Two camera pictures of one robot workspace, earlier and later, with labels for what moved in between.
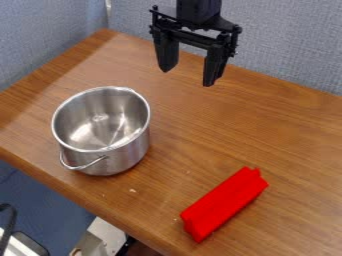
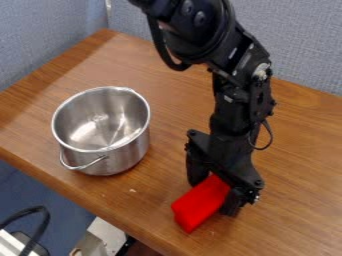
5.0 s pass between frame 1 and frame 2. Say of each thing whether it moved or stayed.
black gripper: moved
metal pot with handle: stayed
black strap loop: moved
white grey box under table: stayed
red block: moved
